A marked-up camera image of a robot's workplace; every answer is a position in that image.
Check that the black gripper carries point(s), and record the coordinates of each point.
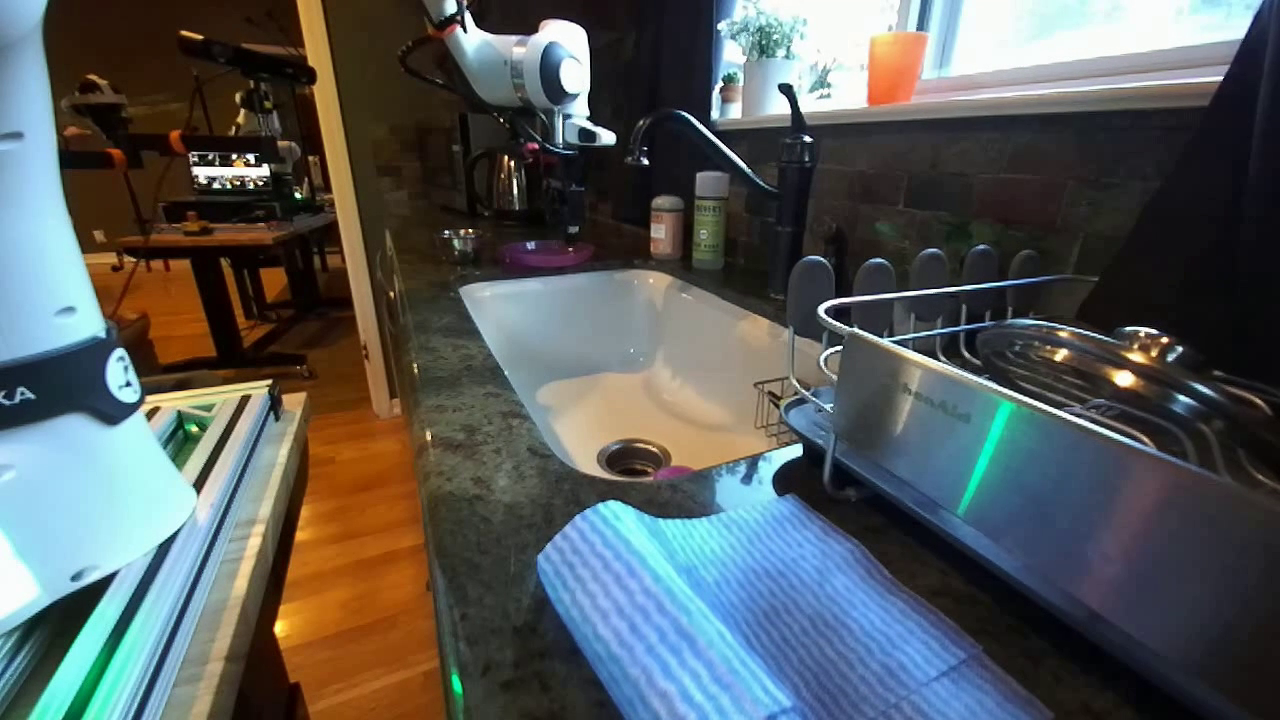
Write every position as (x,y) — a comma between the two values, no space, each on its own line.
(567,178)

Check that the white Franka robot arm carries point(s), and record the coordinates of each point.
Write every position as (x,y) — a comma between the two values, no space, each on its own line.
(67,466)

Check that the stainless steel dish rack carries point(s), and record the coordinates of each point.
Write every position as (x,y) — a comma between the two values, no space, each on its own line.
(1065,492)

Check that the small pale soap bottle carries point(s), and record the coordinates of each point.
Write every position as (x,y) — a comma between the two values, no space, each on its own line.
(664,231)

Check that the small glass jar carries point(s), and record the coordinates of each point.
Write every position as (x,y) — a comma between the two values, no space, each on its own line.
(461,240)

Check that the green white soap bottle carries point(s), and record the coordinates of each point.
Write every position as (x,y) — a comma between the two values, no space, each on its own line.
(709,226)

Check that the white undermount kitchen sink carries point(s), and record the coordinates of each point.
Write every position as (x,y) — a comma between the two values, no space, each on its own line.
(627,347)

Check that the small dark potted plant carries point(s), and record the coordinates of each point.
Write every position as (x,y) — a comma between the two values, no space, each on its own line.
(730,99)

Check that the plant in white pot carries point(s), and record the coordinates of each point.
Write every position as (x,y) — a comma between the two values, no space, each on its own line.
(761,73)

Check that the dark curved kitchen faucet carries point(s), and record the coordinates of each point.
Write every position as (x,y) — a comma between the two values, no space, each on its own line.
(795,201)

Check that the metal sink drain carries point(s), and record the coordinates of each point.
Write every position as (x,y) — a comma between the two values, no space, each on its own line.
(634,458)

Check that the open laptop with lit screen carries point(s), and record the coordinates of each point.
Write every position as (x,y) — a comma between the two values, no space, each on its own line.
(224,172)

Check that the orange translucent cup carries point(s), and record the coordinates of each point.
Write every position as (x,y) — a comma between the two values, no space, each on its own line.
(892,70)

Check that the dark wooden table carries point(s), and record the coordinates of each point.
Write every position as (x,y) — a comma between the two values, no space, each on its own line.
(223,246)

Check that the blue white striped dish towel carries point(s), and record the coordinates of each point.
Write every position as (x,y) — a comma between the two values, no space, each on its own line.
(773,615)

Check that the shiny metal pot lid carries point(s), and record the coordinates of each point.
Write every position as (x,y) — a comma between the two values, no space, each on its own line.
(1135,382)

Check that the white door frame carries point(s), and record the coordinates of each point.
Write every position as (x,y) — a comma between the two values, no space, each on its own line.
(344,201)

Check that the black camera on tripod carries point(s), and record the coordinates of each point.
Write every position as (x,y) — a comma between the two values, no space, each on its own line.
(252,60)

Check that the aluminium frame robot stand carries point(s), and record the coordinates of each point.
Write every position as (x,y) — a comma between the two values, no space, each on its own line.
(223,535)

